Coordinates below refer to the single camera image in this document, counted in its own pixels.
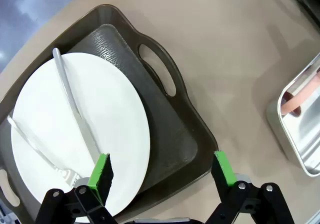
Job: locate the pink lint roller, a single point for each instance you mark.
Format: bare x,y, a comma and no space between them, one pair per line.
291,106

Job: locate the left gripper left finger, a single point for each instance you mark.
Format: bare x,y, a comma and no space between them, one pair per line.
100,179

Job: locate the silver fork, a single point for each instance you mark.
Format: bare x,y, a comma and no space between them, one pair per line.
32,141

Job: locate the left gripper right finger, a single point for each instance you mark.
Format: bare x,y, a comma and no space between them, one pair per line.
225,176

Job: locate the white round dinner plate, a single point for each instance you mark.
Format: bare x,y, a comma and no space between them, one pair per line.
100,109

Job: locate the rectangular metal container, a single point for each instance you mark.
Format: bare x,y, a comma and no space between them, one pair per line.
307,139

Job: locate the silver table knife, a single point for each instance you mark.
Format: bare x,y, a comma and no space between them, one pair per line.
60,66

